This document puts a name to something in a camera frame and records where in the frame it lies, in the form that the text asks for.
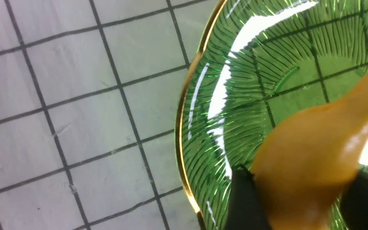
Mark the yellow banana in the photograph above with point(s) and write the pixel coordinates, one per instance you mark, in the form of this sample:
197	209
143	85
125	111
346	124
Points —
309	159

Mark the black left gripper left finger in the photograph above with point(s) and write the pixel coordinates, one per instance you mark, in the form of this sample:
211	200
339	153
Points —
245	209

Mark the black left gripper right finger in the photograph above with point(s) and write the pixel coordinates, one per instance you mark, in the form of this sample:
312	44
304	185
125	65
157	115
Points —
354	203

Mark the white checkered tablecloth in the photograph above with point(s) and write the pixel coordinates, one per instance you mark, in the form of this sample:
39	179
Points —
88	96

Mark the green glass leaf plate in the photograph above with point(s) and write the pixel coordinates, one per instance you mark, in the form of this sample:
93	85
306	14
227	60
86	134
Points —
259	62

